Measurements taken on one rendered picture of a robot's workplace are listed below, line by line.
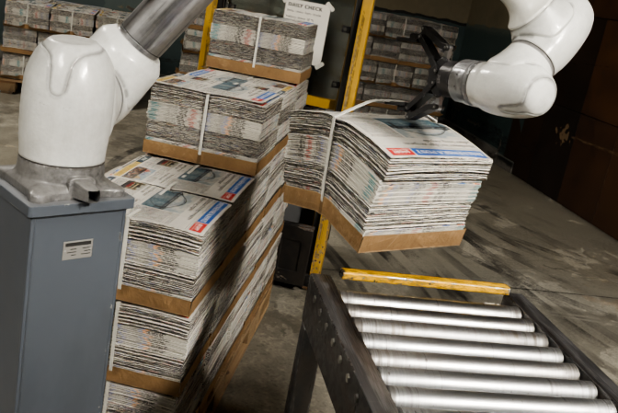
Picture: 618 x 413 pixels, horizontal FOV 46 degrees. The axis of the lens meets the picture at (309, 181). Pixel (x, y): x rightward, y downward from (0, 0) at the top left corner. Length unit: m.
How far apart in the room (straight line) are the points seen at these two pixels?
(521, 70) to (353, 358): 0.61
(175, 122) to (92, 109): 1.02
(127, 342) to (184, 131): 0.72
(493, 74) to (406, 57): 6.10
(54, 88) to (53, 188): 0.17
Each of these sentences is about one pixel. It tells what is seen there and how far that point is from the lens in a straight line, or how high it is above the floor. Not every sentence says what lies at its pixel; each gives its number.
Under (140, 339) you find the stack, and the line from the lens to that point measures 1.94.
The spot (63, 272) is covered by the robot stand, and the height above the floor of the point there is 0.86.
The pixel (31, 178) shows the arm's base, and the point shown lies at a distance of 1.38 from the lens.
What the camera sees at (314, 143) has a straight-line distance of 1.66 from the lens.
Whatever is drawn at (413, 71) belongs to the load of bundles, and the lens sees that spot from 7.57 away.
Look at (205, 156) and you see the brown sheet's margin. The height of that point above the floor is 0.86.
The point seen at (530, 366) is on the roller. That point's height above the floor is 0.80.
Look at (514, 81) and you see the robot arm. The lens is 1.36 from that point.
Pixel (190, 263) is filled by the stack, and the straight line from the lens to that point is 1.80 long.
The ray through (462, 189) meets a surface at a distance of 1.62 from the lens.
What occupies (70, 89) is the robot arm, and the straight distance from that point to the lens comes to 1.33.
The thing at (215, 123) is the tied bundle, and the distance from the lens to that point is 2.30.
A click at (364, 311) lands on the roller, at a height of 0.79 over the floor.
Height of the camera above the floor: 1.44
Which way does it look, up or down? 15 degrees down
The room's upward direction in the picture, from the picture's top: 11 degrees clockwise
